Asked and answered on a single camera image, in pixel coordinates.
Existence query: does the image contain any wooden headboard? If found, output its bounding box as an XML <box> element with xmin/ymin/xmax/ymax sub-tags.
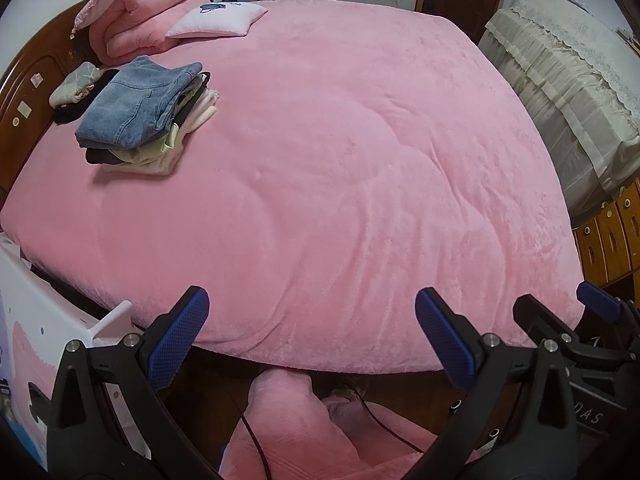
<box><xmin>0</xmin><ymin>0</ymin><xmax>101</xmax><ymax>201</ymax></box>

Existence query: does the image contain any white and pink box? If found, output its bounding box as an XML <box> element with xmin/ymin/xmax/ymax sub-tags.
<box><xmin>0</xmin><ymin>240</ymin><xmax>151</xmax><ymax>471</ymax></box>

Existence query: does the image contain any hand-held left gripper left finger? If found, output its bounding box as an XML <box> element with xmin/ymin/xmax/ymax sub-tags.
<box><xmin>45</xmin><ymin>285</ymin><xmax>221</xmax><ymax>480</ymax></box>

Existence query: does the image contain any white star-shaped pillow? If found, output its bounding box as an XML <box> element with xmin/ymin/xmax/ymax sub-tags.
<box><xmin>165</xmin><ymin>1</ymin><xmax>267</xmax><ymax>38</ymax></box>

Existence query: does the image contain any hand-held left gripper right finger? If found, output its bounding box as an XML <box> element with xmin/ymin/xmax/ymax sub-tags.
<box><xmin>405</xmin><ymin>287</ymin><xmax>581</xmax><ymax>480</ymax></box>

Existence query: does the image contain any black cloth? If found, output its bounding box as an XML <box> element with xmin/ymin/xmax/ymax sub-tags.
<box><xmin>52</xmin><ymin>69</ymin><xmax>121</xmax><ymax>125</ymax></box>

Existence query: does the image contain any grey patterned cloth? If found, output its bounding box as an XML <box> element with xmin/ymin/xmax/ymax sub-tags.
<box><xmin>49</xmin><ymin>61</ymin><xmax>106</xmax><ymax>108</ymax></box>

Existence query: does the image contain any green and black folded garment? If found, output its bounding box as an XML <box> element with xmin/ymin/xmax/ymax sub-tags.
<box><xmin>84</xmin><ymin>72</ymin><xmax>211</xmax><ymax>166</ymax></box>

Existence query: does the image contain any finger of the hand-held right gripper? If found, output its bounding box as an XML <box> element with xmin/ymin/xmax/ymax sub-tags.
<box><xmin>512</xmin><ymin>294</ymin><xmax>640</xmax><ymax>376</ymax></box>
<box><xmin>576</xmin><ymin>281</ymin><xmax>640</xmax><ymax>346</ymax></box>

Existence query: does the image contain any pink plush blanket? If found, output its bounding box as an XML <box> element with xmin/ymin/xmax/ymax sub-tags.
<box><xmin>0</xmin><ymin>0</ymin><xmax>586</xmax><ymax>376</ymax></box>

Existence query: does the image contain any blue denim jacket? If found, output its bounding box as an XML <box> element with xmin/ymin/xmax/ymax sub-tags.
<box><xmin>75</xmin><ymin>56</ymin><xmax>203</xmax><ymax>150</ymax></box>

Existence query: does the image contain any person's right slipper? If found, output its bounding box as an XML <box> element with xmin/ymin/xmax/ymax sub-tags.
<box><xmin>327</xmin><ymin>380</ymin><xmax>366</xmax><ymax>403</ymax></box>

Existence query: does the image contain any wooden drawer cabinet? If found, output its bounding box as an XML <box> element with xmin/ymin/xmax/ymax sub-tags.
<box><xmin>570</xmin><ymin>180</ymin><xmax>640</xmax><ymax>286</ymax></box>

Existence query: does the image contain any folded pink quilt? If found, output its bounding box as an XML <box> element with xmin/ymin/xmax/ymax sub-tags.
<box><xmin>70</xmin><ymin>0</ymin><xmax>202</xmax><ymax>67</ymax></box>

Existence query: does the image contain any black cable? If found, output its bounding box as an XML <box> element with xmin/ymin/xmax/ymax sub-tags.
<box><xmin>355</xmin><ymin>392</ymin><xmax>428</xmax><ymax>456</ymax></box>
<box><xmin>220</xmin><ymin>385</ymin><xmax>273</xmax><ymax>480</ymax></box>

